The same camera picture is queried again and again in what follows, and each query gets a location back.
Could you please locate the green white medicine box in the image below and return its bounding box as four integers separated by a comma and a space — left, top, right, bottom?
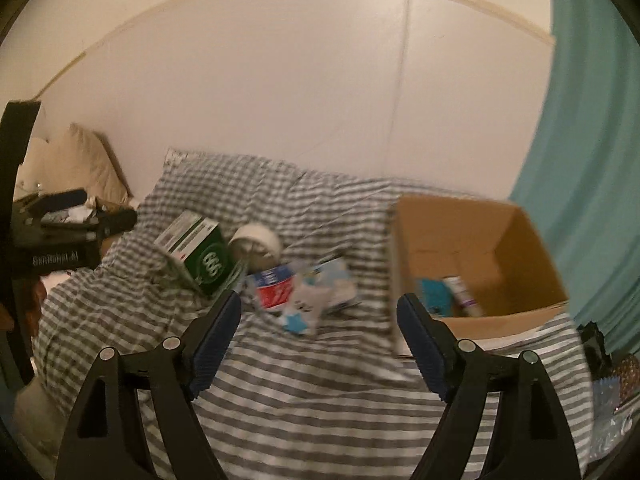
154, 210, 233, 296

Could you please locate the white tape roll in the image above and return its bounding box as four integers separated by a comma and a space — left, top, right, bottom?
229, 223, 283, 273

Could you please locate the clear plastic bottle blue label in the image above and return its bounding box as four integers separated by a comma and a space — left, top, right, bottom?
248, 264, 296, 311

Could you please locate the small white tube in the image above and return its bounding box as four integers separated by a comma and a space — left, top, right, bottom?
442, 276, 484, 318

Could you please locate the blue blister pack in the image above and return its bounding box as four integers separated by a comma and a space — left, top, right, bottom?
418, 278, 452, 318

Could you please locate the small brown cardboard box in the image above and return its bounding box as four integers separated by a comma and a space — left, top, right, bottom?
85, 196, 132, 214

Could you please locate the beige pillow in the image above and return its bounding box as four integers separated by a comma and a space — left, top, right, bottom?
13, 124, 129, 205

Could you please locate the patterned white pillow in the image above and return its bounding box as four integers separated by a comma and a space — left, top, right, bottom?
163, 148, 202, 169

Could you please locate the open cardboard box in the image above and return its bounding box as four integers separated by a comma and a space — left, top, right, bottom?
388, 195, 568, 349

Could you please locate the blue white tissue packet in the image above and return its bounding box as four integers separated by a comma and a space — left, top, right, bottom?
280, 257, 359, 336

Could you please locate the teal curtain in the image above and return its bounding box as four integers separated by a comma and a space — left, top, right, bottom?
511, 0, 639, 353

